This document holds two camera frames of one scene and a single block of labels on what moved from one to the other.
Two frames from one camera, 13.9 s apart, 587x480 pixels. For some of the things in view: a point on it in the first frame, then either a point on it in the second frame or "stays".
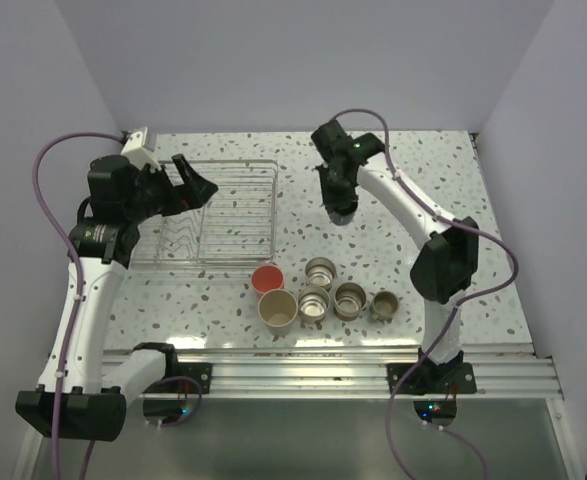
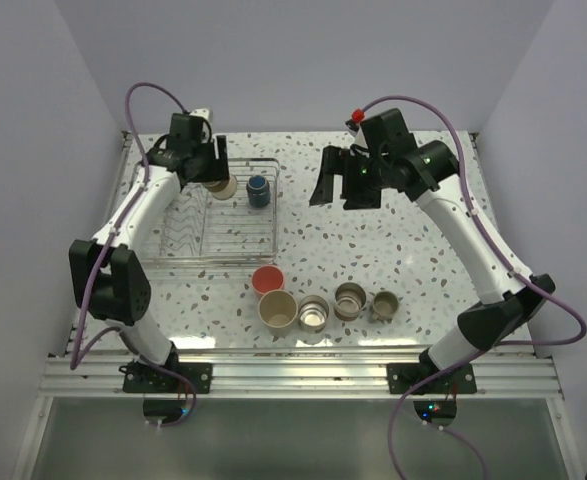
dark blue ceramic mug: x=339 y=218 -> x=259 y=191
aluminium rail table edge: x=503 y=372 stays
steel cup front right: x=349 y=299 stays
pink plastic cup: x=266 y=278 stays
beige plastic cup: x=278 y=310 stays
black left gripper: x=195 y=190 -> x=217 y=169
